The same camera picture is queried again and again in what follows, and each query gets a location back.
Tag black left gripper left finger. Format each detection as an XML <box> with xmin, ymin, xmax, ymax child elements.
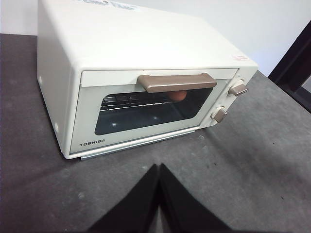
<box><xmin>87</xmin><ymin>164</ymin><xmax>160</xmax><ymax>233</ymax></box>

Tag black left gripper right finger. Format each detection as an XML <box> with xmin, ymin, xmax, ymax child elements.
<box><xmin>158</xmin><ymin>163</ymin><xmax>231</xmax><ymax>233</ymax></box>

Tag oven door with beige handle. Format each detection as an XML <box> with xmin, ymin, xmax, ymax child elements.
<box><xmin>69</xmin><ymin>68</ymin><xmax>239</xmax><ymax>156</ymax></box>

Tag brown egg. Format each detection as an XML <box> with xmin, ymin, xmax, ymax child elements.
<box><xmin>168</xmin><ymin>90</ymin><xmax>188</xmax><ymax>101</ymax></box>

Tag silver oven crumb tray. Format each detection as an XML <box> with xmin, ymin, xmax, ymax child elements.
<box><xmin>81</xmin><ymin>130</ymin><xmax>195</xmax><ymax>161</ymax></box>

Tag white Toshiba toaster oven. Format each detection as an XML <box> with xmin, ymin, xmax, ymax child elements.
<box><xmin>36</xmin><ymin>0</ymin><xmax>259</xmax><ymax>161</ymax></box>

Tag white label sticker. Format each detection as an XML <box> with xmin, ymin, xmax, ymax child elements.
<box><xmin>72</xmin><ymin>0</ymin><xmax>137</xmax><ymax>12</ymax></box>

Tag metal wire oven rack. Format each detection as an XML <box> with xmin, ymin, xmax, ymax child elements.
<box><xmin>100</xmin><ymin>94</ymin><xmax>176</xmax><ymax>112</ymax></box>

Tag black metal stand frame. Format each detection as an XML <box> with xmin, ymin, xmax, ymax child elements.
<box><xmin>267</xmin><ymin>19</ymin><xmax>311</xmax><ymax>110</ymax></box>

